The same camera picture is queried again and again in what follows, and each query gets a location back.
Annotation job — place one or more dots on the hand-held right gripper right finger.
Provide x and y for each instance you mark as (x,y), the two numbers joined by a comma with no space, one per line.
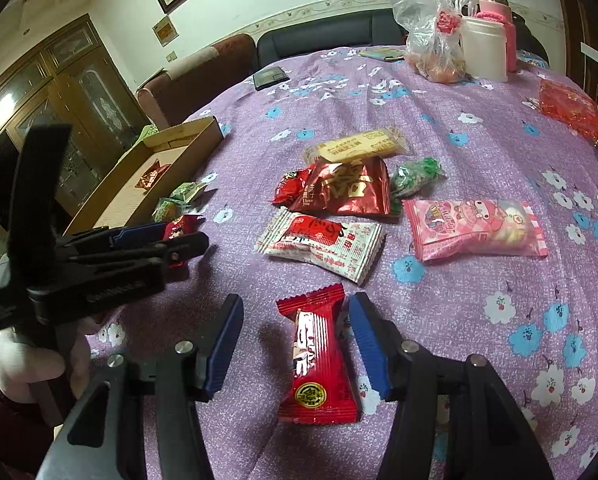
(369,350)

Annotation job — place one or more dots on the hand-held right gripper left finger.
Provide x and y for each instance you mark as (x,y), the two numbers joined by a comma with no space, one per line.
(224,355)

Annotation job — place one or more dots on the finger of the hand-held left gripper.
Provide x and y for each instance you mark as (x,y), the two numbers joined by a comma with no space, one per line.
(139,234)
(184,249)

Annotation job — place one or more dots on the small red candy packet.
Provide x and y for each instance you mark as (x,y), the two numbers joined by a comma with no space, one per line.
(289,187)
(179,227)
(151,177)

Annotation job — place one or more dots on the green white snack packet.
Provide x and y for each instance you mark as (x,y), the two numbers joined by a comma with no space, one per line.
(166,208)

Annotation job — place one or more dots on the shallow cardboard box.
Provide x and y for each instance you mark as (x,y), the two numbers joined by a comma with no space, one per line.
(129,195)

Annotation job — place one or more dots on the long red snack packet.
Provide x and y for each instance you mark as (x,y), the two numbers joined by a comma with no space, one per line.
(324,385)

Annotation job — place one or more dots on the green candy packet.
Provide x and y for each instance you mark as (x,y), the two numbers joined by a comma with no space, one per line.
(188,191)

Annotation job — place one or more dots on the white red snack packet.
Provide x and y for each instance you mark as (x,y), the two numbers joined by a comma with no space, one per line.
(324,252)

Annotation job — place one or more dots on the pink cartoon snack packet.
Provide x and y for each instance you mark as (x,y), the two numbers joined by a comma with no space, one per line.
(469,232)

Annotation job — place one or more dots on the dark red gold-print packet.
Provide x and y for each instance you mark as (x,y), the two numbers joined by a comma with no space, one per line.
(349,190)

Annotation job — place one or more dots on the green twist-wrapped candy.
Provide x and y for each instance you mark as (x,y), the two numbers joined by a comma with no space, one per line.
(414,177)

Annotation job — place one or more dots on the yellow cracker packet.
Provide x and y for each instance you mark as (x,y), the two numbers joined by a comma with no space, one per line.
(354,146)

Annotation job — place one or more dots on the person's left forearm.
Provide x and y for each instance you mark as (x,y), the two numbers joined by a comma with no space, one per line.
(4,425)

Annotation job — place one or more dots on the person's left hand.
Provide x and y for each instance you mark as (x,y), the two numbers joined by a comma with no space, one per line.
(9,360)

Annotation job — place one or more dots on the wooden glass-door cabinet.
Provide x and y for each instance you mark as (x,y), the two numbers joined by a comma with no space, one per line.
(79,105)

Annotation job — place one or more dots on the brown armchair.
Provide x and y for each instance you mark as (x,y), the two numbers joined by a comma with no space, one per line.
(199,80)

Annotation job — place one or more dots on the black phone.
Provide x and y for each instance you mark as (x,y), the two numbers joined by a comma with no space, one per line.
(270,78)

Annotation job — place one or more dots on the purple floral tablecloth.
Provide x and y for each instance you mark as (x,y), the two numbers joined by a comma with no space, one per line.
(479,150)

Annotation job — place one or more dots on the black leather sofa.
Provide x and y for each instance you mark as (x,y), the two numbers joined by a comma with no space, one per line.
(324,35)

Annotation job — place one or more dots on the clear plastic bag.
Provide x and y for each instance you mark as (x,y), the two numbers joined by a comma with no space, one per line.
(429,45)

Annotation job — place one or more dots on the red packet on table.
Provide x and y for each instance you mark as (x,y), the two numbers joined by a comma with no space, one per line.
(571,110)

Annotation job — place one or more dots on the white plastic jar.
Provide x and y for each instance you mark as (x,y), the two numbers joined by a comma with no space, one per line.
(484,50)

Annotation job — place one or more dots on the pink sleeved bottle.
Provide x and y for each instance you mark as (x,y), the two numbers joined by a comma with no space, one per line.
(510,35)

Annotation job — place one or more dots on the small wall plaque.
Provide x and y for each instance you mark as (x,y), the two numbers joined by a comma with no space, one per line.
(165,30)

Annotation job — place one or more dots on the wooden door frame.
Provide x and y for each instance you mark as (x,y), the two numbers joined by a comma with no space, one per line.
(589,5)

